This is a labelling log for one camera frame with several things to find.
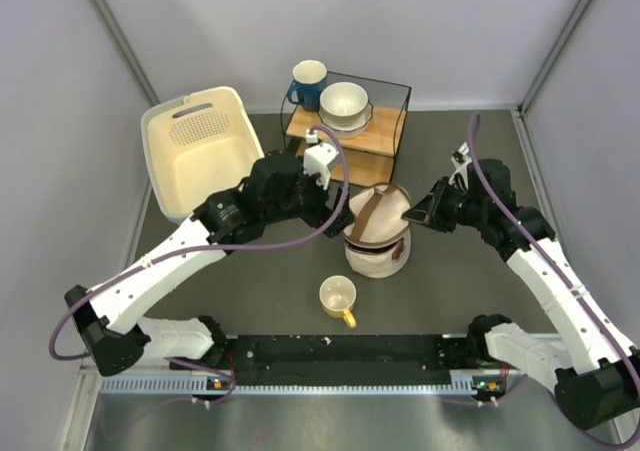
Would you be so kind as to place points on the cream plastic laundry basket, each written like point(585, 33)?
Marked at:
point(196, 145)

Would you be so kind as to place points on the blue ceramic mug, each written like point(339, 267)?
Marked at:
point(309, 81)

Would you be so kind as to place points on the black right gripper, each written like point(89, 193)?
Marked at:
point(425, 210)

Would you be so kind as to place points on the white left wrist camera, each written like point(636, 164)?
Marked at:
point(319, 158)

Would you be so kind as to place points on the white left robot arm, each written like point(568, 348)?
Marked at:
point(110, 318)

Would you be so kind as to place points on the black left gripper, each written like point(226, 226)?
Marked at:
point(316, 218)

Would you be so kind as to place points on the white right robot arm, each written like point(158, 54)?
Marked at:
point(589, 374)

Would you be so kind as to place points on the yellow ceramic mug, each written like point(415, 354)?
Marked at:
point(337, 296)

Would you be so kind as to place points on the grey slotted cable duct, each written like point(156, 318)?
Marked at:
point(205, 385)

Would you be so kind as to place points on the white scalloped plate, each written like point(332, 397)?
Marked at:
point(354, 125)

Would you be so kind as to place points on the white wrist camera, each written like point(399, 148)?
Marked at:
point(319, 158)
point(460, 160)

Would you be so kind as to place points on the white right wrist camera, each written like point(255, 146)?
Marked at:
point(460, 160)

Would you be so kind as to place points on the white ceramic bowl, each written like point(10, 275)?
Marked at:
point(344, 100)

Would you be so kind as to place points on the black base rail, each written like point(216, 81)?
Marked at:
point(346, 359)

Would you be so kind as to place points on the cream round laundry bag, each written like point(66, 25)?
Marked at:
point(378, 242)

